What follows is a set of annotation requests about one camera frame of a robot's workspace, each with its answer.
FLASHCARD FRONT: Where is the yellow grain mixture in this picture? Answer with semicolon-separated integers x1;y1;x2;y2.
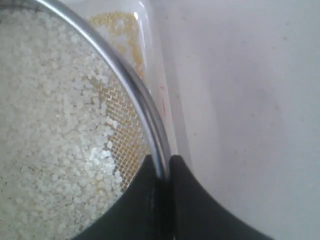
0;9;125;240

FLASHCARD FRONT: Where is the round steel mesh sieve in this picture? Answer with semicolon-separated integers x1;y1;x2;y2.
0;0;171;189

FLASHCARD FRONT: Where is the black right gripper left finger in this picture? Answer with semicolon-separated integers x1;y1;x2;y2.
74;155;160;240

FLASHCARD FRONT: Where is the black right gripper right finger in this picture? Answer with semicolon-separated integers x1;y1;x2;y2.
169;155;271;240

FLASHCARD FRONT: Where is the white square tray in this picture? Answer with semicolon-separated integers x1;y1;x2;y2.
69;0;192;167

